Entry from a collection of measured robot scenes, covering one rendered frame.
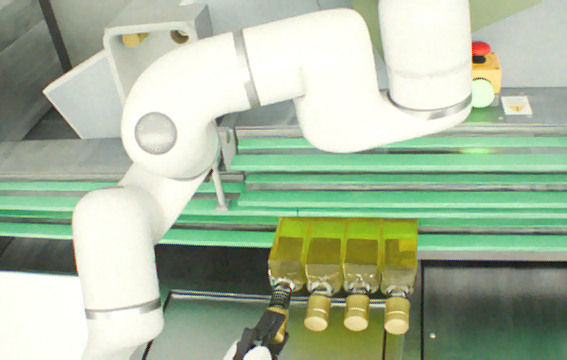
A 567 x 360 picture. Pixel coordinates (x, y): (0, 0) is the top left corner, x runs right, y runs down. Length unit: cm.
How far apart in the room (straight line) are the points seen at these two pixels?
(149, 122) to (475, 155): 53
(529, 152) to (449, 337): 34
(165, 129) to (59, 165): 69
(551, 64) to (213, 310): 74
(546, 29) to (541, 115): 15
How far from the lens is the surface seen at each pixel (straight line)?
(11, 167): 130
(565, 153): 95
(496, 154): 92
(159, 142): 56
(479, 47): 98
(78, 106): 126
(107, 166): 117
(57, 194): 119
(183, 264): 122
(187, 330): 105
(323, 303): 86
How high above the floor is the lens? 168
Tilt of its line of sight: 51 degrees down
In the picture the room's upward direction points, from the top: 164 degrees counter-clockwise
